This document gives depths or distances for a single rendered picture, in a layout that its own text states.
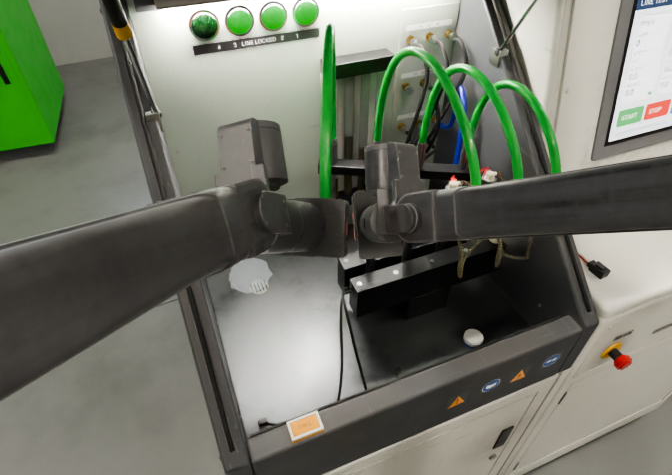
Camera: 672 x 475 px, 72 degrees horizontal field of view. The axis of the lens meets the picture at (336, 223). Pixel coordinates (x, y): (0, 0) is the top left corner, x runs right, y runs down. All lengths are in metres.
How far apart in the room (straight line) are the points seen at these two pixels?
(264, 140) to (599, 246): 0.81
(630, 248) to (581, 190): 0.70
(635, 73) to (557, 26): 0.23
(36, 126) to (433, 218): 3.03
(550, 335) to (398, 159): 0.49
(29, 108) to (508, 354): 2.97
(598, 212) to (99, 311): 0.36
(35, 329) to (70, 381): 1.94
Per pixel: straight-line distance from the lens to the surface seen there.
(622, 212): 0.42
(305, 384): 0.95
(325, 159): 0.55
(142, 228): 0.27
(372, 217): 0.59
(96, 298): 0.24
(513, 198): 0.46
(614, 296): 1.01
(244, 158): 0.43
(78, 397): 2.10
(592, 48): 1.00
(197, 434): 1.87
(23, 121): 3.37
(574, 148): 1.05
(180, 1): 0.83
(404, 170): 0.58
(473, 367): 0.86
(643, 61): 1.10
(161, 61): 0.89
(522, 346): 0.91
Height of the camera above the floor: 1.66
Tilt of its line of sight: 42 degrees down
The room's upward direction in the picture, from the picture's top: straight up
